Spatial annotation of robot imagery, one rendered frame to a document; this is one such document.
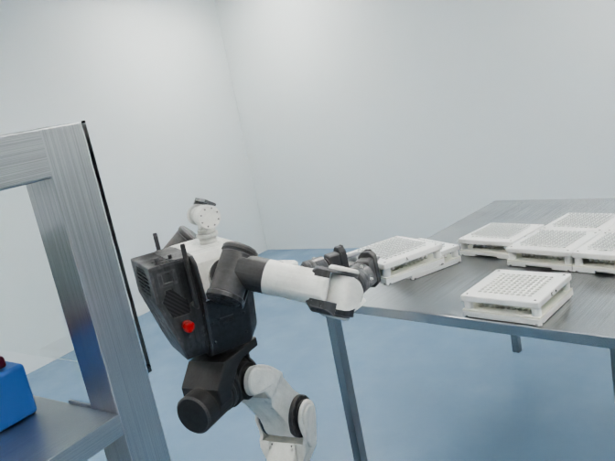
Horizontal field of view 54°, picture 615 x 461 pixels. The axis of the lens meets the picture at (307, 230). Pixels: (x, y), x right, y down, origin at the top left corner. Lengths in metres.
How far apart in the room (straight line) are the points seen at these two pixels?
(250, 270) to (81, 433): 0.79
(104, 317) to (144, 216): 4.95
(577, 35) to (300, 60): 2.56
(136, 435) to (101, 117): 4.83
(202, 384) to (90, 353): 0.96
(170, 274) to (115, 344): 0.85
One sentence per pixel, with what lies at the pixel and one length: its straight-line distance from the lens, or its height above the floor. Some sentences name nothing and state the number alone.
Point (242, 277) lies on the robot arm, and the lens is 1.54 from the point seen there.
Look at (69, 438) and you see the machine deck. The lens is 0.84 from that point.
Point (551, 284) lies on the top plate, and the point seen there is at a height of 0.95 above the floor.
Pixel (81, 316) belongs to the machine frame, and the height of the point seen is 1.41.
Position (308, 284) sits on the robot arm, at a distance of 1.49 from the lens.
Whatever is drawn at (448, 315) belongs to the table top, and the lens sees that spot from 1.99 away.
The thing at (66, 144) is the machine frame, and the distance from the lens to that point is 0.80.
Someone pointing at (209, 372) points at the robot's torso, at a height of 0.93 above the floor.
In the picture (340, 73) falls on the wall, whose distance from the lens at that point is 6.07.
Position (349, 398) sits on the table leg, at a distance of 2.46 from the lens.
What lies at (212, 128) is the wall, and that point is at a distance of 6.50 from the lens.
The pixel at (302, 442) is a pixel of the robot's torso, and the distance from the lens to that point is 2.18.
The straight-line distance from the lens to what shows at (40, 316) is 1.04.
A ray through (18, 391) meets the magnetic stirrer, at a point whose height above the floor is 1.32.
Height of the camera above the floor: 1.62
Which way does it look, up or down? 12 degrees down
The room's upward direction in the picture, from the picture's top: 11 degrees counter-clockwise
